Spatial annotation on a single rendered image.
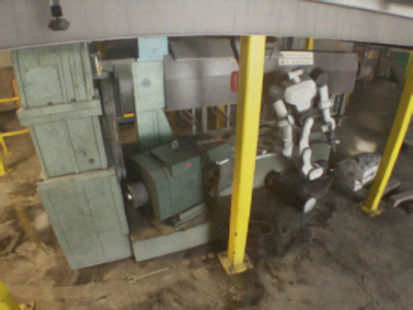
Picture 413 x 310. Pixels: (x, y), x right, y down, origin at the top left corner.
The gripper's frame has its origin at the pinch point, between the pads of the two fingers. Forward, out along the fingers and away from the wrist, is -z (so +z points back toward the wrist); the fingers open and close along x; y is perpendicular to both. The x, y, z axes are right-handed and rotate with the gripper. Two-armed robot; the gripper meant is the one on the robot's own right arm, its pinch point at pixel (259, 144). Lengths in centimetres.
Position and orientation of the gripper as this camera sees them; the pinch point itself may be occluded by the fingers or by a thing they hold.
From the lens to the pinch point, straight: 209.0
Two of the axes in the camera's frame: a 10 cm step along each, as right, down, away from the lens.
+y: 0.0, -8.8, -4.7
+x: 3.4, -4.4, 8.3
